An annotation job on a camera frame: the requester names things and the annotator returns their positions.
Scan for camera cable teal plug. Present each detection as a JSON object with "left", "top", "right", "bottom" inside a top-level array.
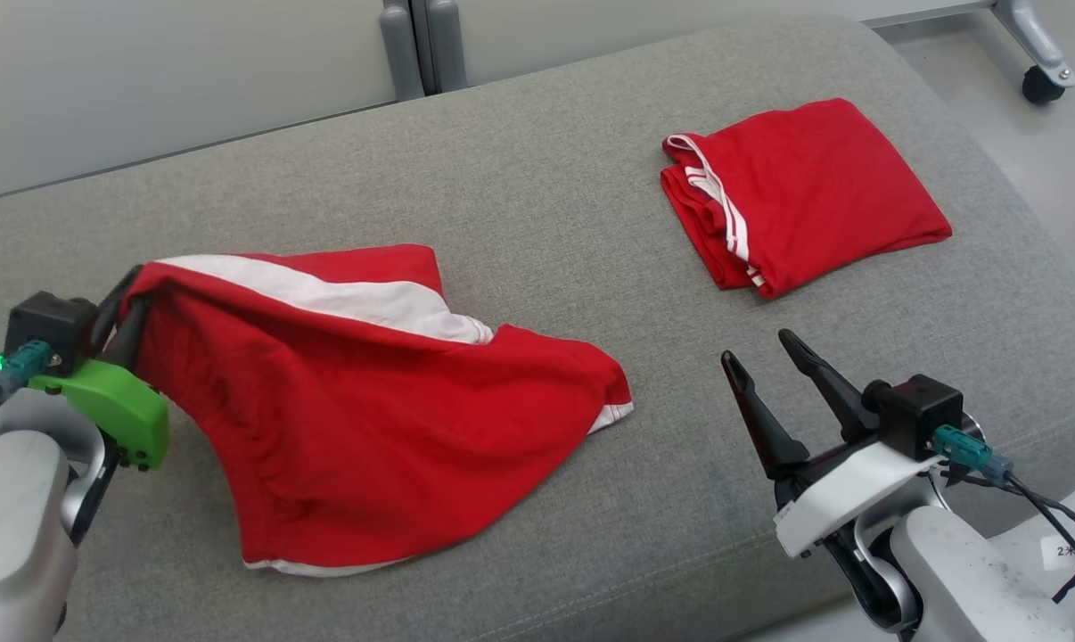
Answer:
[
  {"left": 0, "top": 339, "right": 54, "bottom": 447},
  {"left": 932, "top": 424, "right": 1075, "bottom": 589}
]

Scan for grey partition connector post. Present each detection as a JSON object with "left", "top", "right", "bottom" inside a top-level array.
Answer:
[{"left": 380, "top": 0, "right": 467, "bottom": 101}]

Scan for left camera cable teal plug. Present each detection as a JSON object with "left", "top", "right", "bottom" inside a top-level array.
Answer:
[{"left": 0, "top": 339, "right": 54, "bottom": 447}]

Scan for red shorts with white stripe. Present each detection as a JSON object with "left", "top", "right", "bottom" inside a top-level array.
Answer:
[{"left": 119, "top": 243, "right": 635, "bottom": 578}]

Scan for red Bulls 23 jersey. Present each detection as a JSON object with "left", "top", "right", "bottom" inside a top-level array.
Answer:
[{"left": 661, "top": 96, "right": 954, "bottom": 300}]

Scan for grey metal stand leg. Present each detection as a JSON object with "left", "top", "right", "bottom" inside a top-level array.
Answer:
[{"left": 992, "top": 0, "right": 1075, "bottom": 90}]

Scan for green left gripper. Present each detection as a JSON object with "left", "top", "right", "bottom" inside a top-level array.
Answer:
[{"left": 28, "top": 264, "right": 170, "bottom": 472}]

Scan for right camera cable teal plug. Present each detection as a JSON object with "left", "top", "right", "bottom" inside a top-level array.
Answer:
[{"left": 932, "top": 424, "right": 1075, "bottom": 589}]

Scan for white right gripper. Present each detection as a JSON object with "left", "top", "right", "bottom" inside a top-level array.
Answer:
[{"left": 720, "top": 328, "right": 944, "bottom": 560}]

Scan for black caster wheel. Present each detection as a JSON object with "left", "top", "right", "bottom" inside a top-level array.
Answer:
[{"left": 1022, "top": 65, "right": 1066, "bottom": 105}]

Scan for grey fabric sofa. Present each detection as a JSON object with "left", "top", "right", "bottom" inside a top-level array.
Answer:
[{"left": 0, "top": 13, "right": 1075, "bottom": 642}]

